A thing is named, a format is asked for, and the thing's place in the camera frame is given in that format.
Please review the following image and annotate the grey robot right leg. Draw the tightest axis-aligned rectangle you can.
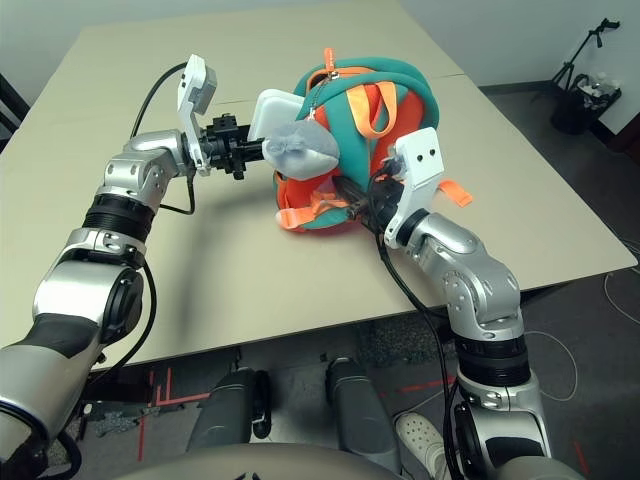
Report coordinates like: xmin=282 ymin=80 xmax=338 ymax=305
xmin=324 ymin=357 xmax=401 ymax=459

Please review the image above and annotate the beige robot torso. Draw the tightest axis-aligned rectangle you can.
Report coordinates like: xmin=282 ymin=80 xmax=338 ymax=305
xmin=114 ymin=442 xmax=401 ymax=480

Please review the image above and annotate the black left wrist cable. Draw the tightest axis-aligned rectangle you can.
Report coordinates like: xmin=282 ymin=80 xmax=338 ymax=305
xmin=130 ymin=63 xmax=196 ymax=216

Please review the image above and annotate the black frame side table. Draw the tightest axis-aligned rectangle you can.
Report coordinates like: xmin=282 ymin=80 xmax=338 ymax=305
xmin=0 ymin=72 xmax=31 ymax=151

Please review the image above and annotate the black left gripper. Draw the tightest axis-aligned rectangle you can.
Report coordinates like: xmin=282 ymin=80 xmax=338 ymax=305
xmin=201 ymin=114 xmax=269 ymax=182

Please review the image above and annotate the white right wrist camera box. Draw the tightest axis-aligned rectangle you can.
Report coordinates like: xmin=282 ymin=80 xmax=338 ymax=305
xmin=382 ymin=127 xmax=446 ymax=250

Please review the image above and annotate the grey robot leg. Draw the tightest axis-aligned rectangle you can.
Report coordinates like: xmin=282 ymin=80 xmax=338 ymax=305
xmin=324 ymin=357 xmax=401 ymax=459
xmin=187 ymin=368 xmax=271 ymax=451

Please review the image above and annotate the grey robot left leg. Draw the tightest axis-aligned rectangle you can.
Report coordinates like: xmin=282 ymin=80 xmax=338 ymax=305
xmin=187 ymin=368 xmax=271 ymax=451

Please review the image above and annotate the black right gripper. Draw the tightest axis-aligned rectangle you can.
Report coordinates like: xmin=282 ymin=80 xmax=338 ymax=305
xmin=339 ymin=174 xmax=407 ymax=232

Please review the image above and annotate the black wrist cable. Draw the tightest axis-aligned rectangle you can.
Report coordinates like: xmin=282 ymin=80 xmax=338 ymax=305
xmin=130 ymin=63 xmax=196 ymax=216
xmin=367 ymin=194 xmax=461 ymax=480

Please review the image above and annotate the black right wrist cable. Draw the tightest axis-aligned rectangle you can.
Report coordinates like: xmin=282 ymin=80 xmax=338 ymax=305
xmin=367 ymin=194 xmax=461 ymax=480

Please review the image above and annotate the white pencil case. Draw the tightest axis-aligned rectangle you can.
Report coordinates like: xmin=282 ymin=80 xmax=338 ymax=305
xmin=249 ymin=88 xmax=305 ymax=144

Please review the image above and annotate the orange teal backpack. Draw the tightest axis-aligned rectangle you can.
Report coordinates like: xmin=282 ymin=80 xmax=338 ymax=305
xmin=272 ymin=47 xmax=474 ymax=236

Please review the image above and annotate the black tripod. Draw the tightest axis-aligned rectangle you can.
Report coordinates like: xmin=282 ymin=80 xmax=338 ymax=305
xmin=552 ymin=18 xmax=621 ymax=91

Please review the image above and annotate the white perforated shoe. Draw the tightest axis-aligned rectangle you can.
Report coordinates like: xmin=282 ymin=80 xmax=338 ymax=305
xmin=394 ymin=412 xmax=451 ymax=480

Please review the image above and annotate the black waste bin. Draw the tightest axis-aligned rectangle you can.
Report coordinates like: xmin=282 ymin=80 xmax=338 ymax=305
xmin=551 ymin=72 xmax=624 ymax=135

